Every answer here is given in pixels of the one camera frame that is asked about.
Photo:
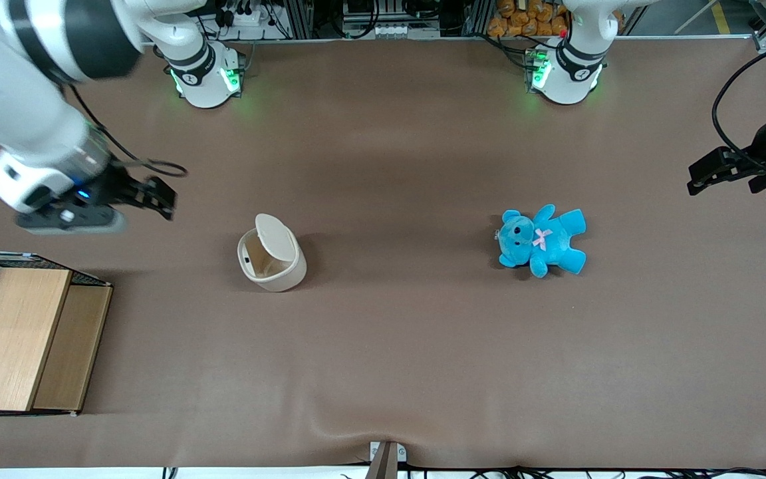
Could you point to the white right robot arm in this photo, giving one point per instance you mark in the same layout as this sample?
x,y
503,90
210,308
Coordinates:
x,y
30,100

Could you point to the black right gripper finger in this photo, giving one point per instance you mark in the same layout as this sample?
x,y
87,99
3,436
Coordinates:
x,y
160,209
162,188

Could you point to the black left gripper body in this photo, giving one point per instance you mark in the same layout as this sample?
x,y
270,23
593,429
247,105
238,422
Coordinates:
x,y
760,156

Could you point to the metal table clamp bracket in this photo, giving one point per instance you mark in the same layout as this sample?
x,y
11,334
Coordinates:
x,y
386,459

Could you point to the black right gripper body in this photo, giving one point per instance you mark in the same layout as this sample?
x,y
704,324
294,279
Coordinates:
x,y
116,187

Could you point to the orange plush toys pile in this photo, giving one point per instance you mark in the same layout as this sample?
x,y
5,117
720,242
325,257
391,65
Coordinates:
x,y
529,20

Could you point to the wooden shelf box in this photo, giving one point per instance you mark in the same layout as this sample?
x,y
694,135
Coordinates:
x,y
24,339

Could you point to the white flip-lid trash can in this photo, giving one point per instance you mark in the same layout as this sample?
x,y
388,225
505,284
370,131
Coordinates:
x,y
283,276

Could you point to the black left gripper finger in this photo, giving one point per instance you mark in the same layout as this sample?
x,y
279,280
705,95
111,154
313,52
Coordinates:
x,y
707,185
709,161

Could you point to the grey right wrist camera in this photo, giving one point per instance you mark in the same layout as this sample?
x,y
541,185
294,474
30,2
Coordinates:
x,y
70,221

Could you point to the white power strip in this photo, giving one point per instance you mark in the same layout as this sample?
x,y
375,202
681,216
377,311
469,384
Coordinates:
x,y
247,16

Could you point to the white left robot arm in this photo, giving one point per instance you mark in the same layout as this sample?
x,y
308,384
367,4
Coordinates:
x,y
566,70

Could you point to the blue teddy bear plush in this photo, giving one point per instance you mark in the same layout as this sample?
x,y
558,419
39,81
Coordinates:
x,y
542,239

